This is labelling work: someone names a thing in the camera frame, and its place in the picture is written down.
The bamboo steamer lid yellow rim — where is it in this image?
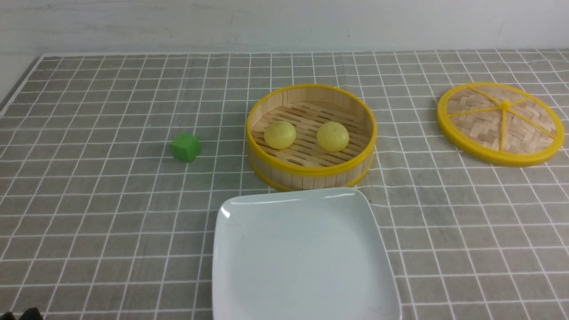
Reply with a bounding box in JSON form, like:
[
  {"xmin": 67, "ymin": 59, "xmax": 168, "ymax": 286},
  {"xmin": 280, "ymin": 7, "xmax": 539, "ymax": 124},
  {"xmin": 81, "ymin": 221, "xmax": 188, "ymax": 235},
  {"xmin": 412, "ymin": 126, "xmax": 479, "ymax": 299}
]
[{"xmin": 437, "ymin": 83, "xmax": 565, "ymax": 168}]

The white square plate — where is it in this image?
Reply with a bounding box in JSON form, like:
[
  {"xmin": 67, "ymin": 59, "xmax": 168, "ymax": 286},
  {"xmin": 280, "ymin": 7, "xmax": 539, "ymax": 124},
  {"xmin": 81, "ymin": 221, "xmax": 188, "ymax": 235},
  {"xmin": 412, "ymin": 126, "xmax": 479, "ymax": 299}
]
[{"xmin": 212, "ymin": 187, "xmax": 402, "ymax": 320}]

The green cube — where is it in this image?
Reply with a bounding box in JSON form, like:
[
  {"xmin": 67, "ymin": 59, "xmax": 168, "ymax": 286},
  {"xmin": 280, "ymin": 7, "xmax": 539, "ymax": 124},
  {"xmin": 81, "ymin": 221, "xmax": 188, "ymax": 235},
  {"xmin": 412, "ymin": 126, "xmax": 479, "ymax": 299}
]
[{"xmin": 170, "ymin": 133, "xmax": 201, "ymax": 163}]

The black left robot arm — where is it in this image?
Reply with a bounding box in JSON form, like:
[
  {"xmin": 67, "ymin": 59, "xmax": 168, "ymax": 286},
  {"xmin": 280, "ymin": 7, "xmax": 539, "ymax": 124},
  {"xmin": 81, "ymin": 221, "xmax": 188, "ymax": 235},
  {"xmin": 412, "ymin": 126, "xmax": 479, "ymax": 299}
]
[{"xmin": 0, "ymin": 307, "xmax": 44, "ymax": 320}]

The bamboo steamer basket yellow rim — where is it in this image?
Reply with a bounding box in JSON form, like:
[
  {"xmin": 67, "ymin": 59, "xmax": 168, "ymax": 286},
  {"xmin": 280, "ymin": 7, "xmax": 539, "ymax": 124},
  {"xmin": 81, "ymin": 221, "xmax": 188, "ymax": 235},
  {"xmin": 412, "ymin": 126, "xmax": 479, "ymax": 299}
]
[{"xmin": 245, "ymin": 84, "xmax": 377, "ymax": 191}]

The grey checkered tablecloth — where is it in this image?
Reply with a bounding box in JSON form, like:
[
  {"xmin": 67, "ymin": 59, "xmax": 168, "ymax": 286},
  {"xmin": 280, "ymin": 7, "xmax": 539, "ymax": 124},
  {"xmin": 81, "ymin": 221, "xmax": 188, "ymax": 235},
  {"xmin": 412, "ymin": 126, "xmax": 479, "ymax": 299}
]
[{"xmin": 0, "ymin": 49, "xmax": 569, "ymax": 320}]

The yellow steamed bun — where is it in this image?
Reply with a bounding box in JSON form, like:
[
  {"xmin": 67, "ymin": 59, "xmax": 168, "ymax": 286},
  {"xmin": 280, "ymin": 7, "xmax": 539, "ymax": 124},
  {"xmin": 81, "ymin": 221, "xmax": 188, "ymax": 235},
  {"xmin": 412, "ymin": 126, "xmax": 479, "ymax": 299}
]
[
  {"xmin": 317, "ymin": 121, "xmax": 349, "ymax": 152},
  {"xmin": 264, "ymin": 121, "xmax": 297, "ymax": 150}
]

